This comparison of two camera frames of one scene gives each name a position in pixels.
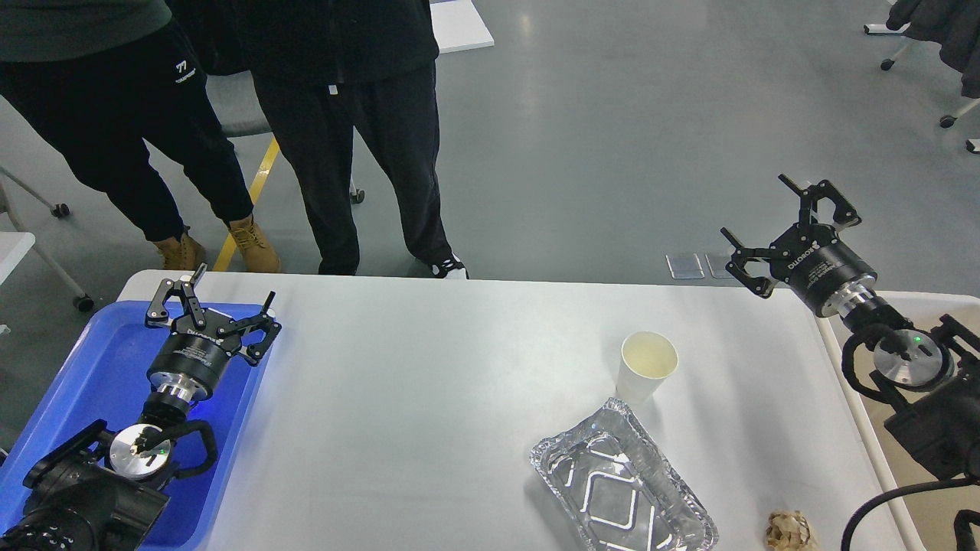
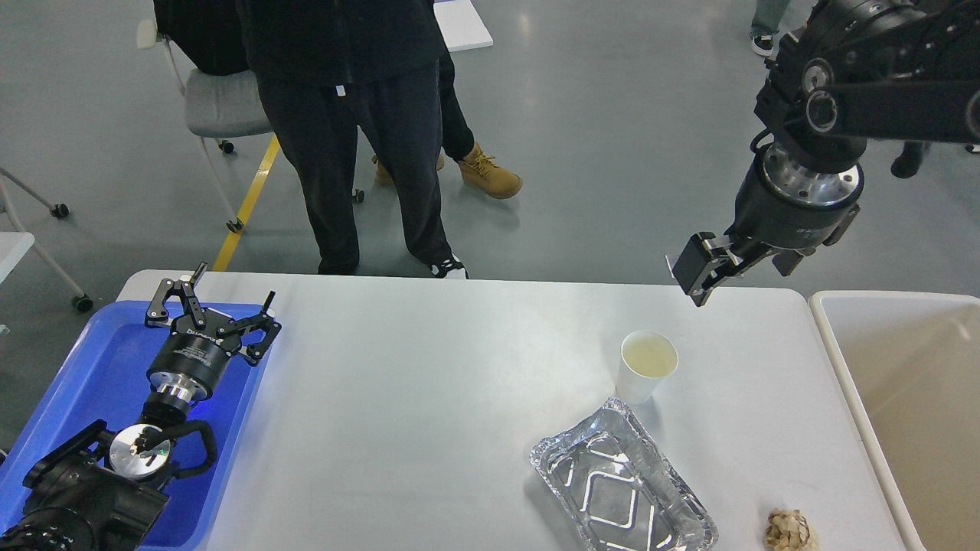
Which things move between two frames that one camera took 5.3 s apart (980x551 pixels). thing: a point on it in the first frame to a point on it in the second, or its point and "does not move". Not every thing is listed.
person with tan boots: [99, 78] to [477, 170]
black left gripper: [194, 356] does not move
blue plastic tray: [104, 376] does not move
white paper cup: [647, 359] does not move
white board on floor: [457, 26] does not move
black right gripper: [812, 257] to [784, 203]
